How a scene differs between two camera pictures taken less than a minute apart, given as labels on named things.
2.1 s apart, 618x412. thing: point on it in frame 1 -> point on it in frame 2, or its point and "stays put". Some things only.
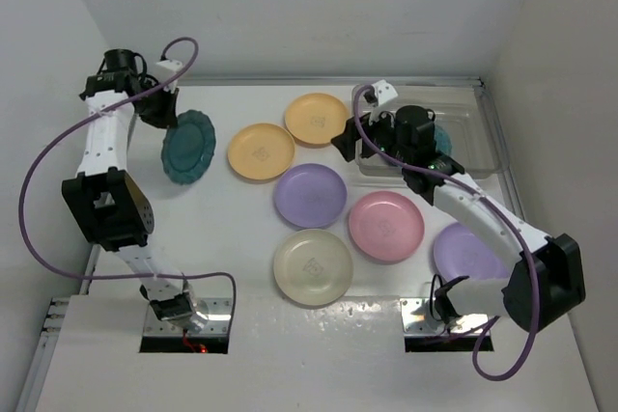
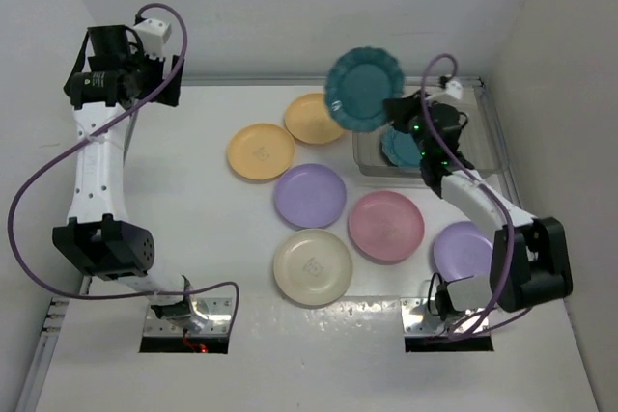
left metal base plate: x=216 y=311 stays put
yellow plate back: x=311 y=118 stays put
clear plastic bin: x=465 y=110 stays put
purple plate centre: x=310 y=195 stays put
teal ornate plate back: x=188 y=148 -> x=357 y=83
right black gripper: x=346 y=141 -> x=400 y=110
